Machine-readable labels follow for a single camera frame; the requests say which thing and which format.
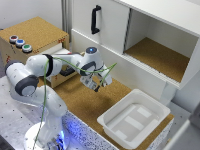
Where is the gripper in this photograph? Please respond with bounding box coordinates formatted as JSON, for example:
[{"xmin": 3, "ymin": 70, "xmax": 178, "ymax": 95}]
[{"xmin": 79, "ymin": 73, "xmax": 103, "ymax": 90}]

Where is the white cabinet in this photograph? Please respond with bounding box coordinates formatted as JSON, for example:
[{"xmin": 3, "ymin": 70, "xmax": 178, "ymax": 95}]
[{"xmin": 70, "ymin": 0, "xmax": 200, "ymax": 108}]

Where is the wooden drawer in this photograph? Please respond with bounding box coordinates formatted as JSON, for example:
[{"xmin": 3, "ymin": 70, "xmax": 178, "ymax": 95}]
[{"xmin": 42, "ymin": 44, "xmax": 83, "ymax": 89}]

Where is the white plastic box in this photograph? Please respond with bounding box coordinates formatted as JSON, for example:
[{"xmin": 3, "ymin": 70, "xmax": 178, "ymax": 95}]
[{"xmin": 96, "ymin": 88, "xmax": 172, "ymax": 150}]

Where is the white sliding door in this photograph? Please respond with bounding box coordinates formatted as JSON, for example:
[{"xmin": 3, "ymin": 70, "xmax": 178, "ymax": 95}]
[{"xmin": 72, "ymin": 0, "xmax": 131, "ymax": 56}]

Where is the green button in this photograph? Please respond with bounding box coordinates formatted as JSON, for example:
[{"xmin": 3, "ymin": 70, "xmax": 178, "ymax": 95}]
[{"xmin": 21, "ymin": 43, "xmax": 34, "ymax": 54}]

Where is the wooden drawer box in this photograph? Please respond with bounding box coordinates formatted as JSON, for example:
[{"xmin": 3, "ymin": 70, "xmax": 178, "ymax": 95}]
[{"xmin": 0, "ymin": 16, "xmax": 71, "ymax": 89}]

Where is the blue button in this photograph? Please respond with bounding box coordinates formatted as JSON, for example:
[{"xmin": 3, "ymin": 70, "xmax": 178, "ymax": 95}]
[{"xmin": 15, "ymin": 38, "xmax": 26, "ymax": 49}]

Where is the red button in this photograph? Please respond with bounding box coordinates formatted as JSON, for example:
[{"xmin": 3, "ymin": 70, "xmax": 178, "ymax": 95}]
[{"xmin": 8, "ymin": 34, "xmax": 19, "ymax": 45}]

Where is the black drawer handle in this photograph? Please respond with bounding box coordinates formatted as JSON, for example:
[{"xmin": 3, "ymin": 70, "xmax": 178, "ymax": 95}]
[{"xmin": 59, "ymin": 67, "xmax": 77, "ymax": 78}]

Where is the green cable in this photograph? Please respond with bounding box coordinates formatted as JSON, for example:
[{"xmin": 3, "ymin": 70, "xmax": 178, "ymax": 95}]
[{"xmin": 32, "ymin": 55, "xmax": 118, "ymax": 150}]

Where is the black door handle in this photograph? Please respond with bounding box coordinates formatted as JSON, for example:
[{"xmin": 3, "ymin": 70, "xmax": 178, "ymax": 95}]
[{"xmin": 90, "ymin": 4, "xmax": 103, "ymax": 36}]

